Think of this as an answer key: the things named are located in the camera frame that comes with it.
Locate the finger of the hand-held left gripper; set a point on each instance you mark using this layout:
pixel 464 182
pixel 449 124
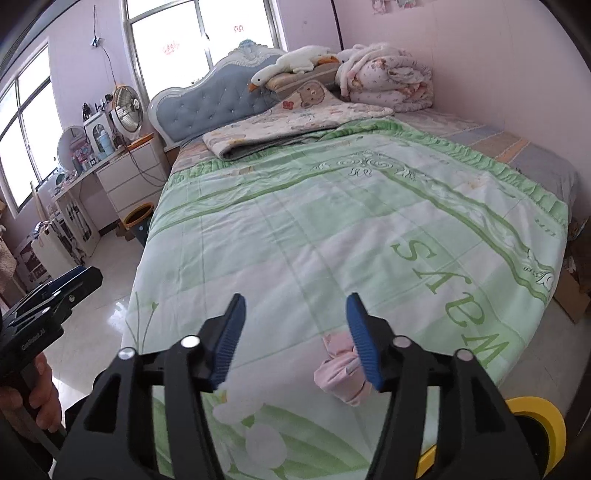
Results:
pixel 64 280
pixel 78 293

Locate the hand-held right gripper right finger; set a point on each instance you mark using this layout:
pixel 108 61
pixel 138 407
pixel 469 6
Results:
pixel 364 341

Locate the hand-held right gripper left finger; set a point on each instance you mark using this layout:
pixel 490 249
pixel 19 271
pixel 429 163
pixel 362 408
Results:
pixel 228 341

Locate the purple pink sock bundle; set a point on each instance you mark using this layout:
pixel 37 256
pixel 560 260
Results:
pixel 339 374

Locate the yellow round bin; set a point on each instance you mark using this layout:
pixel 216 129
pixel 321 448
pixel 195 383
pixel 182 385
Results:
pixel 540 410

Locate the person's left forearm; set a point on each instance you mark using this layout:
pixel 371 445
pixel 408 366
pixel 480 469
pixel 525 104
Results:
pixel 14 447

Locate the person's left hand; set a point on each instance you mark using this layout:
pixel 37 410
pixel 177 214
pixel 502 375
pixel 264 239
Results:
pixel 48 397

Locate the white suitcase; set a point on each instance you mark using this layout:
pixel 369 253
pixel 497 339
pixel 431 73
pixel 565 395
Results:
pixel 51 254

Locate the brown slipper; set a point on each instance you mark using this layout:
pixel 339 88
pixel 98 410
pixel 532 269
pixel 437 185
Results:
pixel 123 230

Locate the dark blue waste basket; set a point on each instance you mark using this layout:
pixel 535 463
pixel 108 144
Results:
pixel 138 228

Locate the person's black pants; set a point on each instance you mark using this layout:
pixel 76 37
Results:
pixel 76 415

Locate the white desk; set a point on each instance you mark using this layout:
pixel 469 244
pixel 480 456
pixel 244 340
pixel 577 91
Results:
pixel 81 177

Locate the green floral blanket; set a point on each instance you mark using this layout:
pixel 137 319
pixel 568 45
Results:
pixel 323 230

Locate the pile of desk cosmetics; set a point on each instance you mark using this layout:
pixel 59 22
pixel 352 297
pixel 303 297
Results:
pixel 76 161

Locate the white drawer cabinet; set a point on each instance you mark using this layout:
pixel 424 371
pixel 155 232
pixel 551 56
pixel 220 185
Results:
pixel 134 180

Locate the round vanity mirror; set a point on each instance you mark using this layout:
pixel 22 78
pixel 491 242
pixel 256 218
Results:
pixel 69 143

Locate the light blue bottle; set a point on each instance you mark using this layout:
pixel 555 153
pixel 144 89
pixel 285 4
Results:
pixel 106 145

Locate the wide side window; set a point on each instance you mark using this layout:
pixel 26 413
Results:
pixel 27 138

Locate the white cosmetics cabinet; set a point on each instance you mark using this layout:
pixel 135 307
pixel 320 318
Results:
pixel 94 127

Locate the white electric fan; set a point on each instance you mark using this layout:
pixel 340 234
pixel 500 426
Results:
pixel 127 106

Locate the open cardboard box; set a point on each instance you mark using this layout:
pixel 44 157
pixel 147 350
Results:
pixel 570 295

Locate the beige bear print blanket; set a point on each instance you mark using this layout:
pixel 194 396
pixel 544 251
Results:
pixel 300 124

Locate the blue tufted headboard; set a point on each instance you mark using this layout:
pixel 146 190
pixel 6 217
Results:
pixel 217 97

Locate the striped bed sheet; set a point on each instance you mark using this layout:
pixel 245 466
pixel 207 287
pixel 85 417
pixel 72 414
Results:
pixel 508 138

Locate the large four-pane window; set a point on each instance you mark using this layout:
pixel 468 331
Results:
pixel 184 46

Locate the tan pillow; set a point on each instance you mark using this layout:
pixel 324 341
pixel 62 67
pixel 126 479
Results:
pixel 281 83

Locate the pink floral quilt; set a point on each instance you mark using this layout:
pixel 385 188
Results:
pixel 392 78

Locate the white goose plush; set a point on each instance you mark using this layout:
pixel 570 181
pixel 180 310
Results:
pixel 295 60

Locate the group of cartoon wall posters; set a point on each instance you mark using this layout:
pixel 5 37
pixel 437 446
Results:
pixel 381 4

